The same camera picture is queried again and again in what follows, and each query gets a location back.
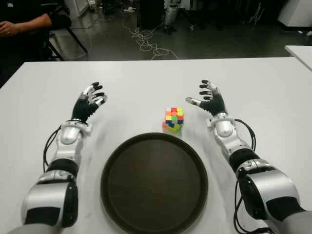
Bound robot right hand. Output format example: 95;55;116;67
185;79;229;118

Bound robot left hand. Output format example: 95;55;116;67
71;81;108;123

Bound multicoloured Rubik's cube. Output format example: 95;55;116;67
162;106;185;135

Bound dark brown round plate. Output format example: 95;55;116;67
100;132;209;234

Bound black chair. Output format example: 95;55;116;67
43;4;88;61

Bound seated person in black shirt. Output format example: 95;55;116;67
0;0;53;83

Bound white side table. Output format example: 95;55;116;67
284;44;312;71

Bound white low cabinet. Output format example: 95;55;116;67
63;0;88;18

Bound black cabinet box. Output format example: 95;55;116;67
137;0;166;29

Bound white cabinet with black base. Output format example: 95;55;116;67
276;0;312;27

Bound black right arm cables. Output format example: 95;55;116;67
233;118;258;153

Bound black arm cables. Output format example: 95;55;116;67
233;118;258;153
42;124;64;173

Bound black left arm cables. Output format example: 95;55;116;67
42;124;64;173

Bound tangled white floor cable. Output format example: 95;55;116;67
121;14;180;61

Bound folded metal frame stand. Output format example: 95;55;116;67
246;1;266;25

